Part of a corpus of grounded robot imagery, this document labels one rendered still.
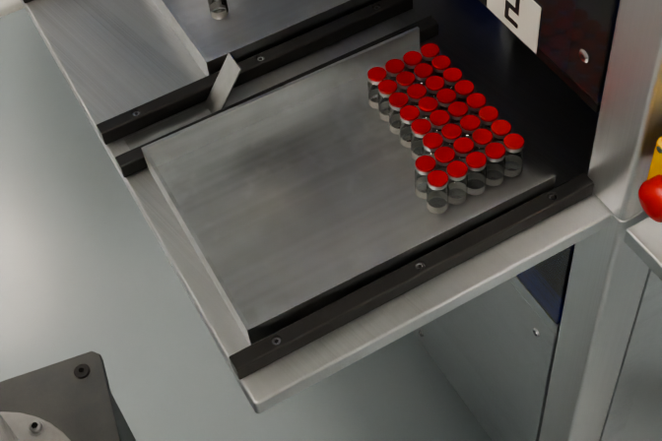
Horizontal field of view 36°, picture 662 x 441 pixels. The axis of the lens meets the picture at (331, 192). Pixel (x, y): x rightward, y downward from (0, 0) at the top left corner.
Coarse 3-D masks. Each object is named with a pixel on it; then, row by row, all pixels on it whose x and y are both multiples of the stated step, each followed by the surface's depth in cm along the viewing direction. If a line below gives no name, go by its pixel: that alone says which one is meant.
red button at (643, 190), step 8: (656, 176) 88; (648, 184) 87; (656, 184) 87; (640, 192) 88; (648, 192) 87; (656, 192) 86; (640, 200) 89; (648, 200) 87; (656, 200) 86; (648, 208) 88; (656, 208) 87; (648, 216) 89; (656, 216) 87
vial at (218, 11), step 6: (210, 0) 122; (216, 0) 122; (222, 0) 122; (210, 6) 123; (216, 6) 122; (222, 6) 123; (210, 12) 124; (216, 12) 123; (222, 12) 123; (228, 12) 124; (216, 18) 124; (222, 18) 124
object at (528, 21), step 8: (488, 0) 105; (496, 0) 103; (504, 0) 102; (512, 0) 100; (520, 0) 99; (528, 0) 98; (496, 8) 104; (504, 8) 102; (520, 8) 100; (528, 8) 98; (536, 8) 97; (496, 16) 105; (512, 16) 102; (520, 16) 100; (528, 16) 99; (536, 16) 98; (504, 24) 104; (520, 24) 101; (528, 24) 100; (536, 24) 98; (520, 32) 102; (528, 32) 100; (536, 32) 99; (528, 40) 101; (536, 40) 100; (536, 48) 100
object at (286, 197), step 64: (384, 64) 117; (192, 128) 109; (256, 128) 112; (320, 128) 112; (384, 128) 111; (192, 192) 107; (256, 192) 107; (320, 192) 106; (384, 192) 105; (512, 192) 104; (256, 256) 102; (320, 256) 101; (384, 256) 100; (256, 320) 97
